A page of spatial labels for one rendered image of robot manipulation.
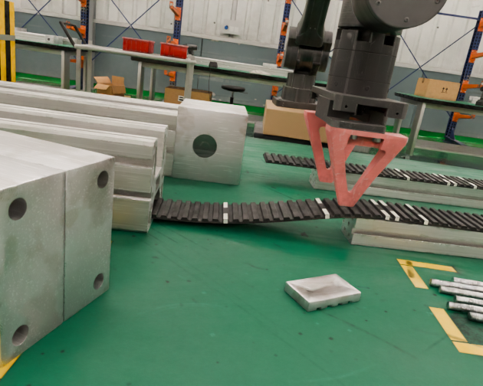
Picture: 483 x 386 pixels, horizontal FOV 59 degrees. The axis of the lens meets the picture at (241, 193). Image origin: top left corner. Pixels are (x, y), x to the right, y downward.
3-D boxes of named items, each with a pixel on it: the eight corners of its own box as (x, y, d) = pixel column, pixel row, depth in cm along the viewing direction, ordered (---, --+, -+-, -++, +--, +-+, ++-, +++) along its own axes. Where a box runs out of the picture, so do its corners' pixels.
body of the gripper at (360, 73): (332, 116, 36) (350, 22, 34) (307, 103, 46) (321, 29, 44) (405, 125, 37) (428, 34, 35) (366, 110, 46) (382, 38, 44)
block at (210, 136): (236, 163, 70) (244, 104, 67) (238, 185, 58) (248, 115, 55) (180, 156, 69) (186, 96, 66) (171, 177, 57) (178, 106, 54)
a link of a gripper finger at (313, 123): (303, 192, 42) (322, 96, 40) (291, 173, 49) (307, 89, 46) (369, 200, 43) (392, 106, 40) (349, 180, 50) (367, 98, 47)
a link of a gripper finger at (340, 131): (314, 210, 38) (336, 102, 35) (300, 186, 44) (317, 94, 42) (389, 218, 38) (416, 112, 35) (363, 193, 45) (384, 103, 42)
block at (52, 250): (129, 274, 32) (136, 150, 29) (1, 369, 22) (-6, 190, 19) (21, 240, 35) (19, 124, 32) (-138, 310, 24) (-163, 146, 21)
